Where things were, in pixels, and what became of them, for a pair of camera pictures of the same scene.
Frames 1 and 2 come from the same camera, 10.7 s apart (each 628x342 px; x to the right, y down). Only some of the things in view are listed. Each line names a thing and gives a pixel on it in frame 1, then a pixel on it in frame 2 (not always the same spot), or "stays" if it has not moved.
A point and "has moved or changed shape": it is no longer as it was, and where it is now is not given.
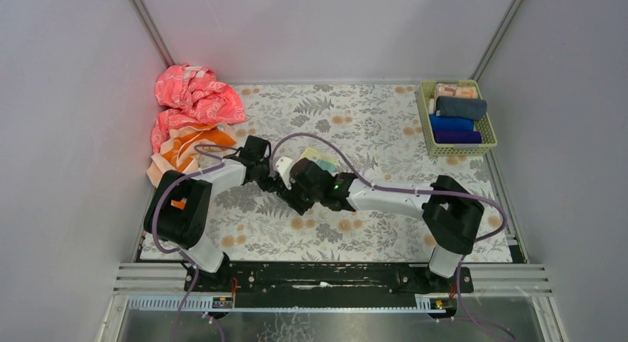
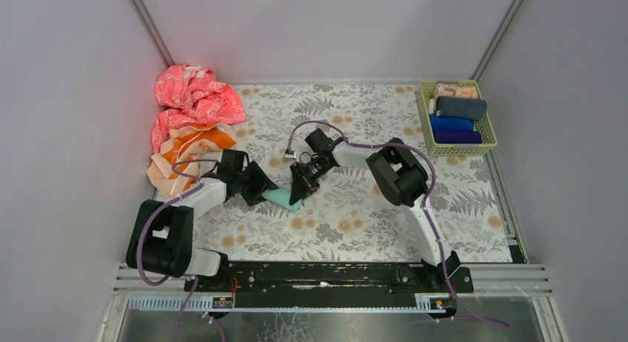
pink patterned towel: (189, 95) stays
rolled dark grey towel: (461, 107) stays
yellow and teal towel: (325, 163) has moved or changed shape
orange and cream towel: (181, 146) stays
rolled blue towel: (451, 123) stays
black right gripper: (298, 195) -> (310, 173)
